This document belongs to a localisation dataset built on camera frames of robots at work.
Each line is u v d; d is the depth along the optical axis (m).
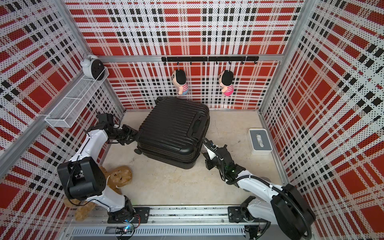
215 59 0.89
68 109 0.70
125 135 0.77
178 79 0.91
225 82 0.96
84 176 0.46
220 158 0.63
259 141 0.96
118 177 0.78
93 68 0.78
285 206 0.41
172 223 0.73
